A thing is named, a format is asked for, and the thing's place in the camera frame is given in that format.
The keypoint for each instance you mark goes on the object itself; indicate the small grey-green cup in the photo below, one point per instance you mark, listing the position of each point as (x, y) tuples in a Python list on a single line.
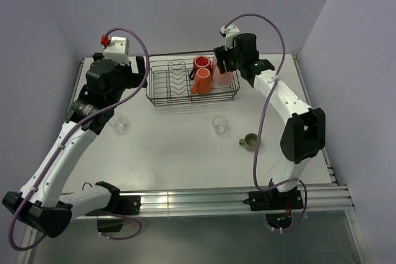
[(249, 142)]

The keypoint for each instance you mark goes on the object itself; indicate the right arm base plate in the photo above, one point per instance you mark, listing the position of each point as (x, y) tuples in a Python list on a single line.
[(274, 200)]

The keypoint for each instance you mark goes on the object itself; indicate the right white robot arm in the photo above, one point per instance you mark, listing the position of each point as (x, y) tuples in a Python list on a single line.
[(304, 134)]

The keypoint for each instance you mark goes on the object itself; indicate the pink ceramic mug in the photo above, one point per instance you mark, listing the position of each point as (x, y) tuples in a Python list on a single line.
[(221, 79)]

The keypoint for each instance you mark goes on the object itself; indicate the orange mug white inside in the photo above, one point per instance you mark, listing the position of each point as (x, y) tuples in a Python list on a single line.
[(202, 82)]

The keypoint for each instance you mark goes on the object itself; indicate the clear glass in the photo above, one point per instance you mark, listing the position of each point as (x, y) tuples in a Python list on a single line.
[(118, 124), (220, 125)]

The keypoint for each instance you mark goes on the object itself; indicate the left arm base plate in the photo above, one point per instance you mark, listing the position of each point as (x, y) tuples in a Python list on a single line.
[(127, 205)]

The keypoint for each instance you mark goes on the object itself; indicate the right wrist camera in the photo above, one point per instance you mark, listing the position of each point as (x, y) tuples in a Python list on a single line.
[(229, 33)]

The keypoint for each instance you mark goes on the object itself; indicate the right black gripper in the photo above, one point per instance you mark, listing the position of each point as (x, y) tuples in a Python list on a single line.
[(221, 54)]

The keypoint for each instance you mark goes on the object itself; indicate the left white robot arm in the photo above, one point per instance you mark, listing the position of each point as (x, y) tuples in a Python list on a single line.
[(40, 202)]

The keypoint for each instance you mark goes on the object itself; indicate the red ceramic mug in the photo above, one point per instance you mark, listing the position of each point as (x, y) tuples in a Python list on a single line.
[(198, 63)]

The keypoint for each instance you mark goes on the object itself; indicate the aluminium frame rail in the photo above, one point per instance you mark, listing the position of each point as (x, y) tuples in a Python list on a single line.
[(228, 201)]

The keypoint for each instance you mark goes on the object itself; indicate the black wire dish rack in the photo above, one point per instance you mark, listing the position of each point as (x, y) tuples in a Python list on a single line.
[(169, 83)]

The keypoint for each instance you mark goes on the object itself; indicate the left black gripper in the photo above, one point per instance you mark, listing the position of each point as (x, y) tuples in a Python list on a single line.
[(137, 80)]

